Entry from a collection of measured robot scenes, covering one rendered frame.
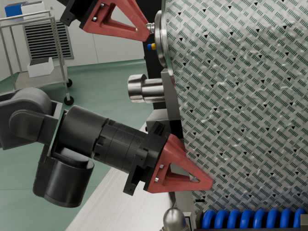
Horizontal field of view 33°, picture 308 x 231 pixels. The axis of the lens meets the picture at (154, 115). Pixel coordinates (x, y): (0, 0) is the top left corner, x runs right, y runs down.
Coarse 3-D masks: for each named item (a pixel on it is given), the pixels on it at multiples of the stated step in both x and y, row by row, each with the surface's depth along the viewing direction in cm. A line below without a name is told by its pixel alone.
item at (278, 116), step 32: (192, 96) 63; (224, 96) 62; (256, 96) 61; (288, 96) 60; (192, 128) 64; (224, 128) 63; (256, 128) 62; (288, 128) 61; (192, 160) 65; (224, 160) 64; (256, 160) 63; (288, 160) 62; (192, 192) 67; (224, 192) 66; (256, 192) 65; (288, 192) 64
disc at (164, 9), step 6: (162, 0) 61; (168, 0) 62; (162, 6) 61; (162, 12) 60; (162, 18) 60; (162, 24) 60; (162, 30) 60; (162, 36) 60; (168, 36) 61; (168, 42) 61; (168, 48) 60; (168, 54) 61; (168, 60) 61; (168, 66) 61; (174, 78) 62; (174, 84) 63
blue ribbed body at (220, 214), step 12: (204, 216) 65; (216, 216) 64; (228, 216) 66; (240, 216) 65; (252, 216) 65; (264, 216) 64; (276, 216) 63; (288, 216) 62; (204, 228) 64; (216, 228) 64; (228, 228) 63
